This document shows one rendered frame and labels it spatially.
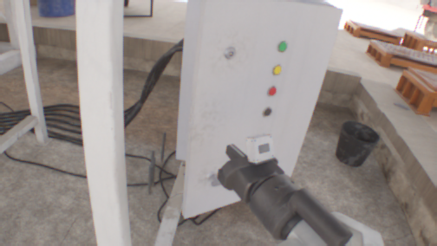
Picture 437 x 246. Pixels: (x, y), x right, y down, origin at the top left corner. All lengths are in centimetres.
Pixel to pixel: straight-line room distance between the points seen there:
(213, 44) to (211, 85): 9
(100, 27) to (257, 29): 31
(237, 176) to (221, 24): 29
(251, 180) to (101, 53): 33
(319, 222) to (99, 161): 41
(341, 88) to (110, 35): 311
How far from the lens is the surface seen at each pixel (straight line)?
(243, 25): 60
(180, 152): 102
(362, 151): 240
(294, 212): 43
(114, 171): 58
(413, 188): 227
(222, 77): 61
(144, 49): 343
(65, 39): 392
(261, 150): 50
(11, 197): 199
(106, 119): 54
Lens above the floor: 131
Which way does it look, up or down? 31 degrees down
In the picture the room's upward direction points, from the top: 9 degrees clockwise
